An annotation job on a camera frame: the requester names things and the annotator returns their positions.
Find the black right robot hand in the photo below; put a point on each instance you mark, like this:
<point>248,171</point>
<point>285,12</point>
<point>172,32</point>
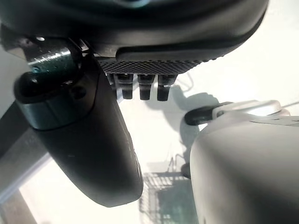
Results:
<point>93,151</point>

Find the silver right robot leg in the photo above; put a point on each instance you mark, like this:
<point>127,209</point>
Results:
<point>245,168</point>

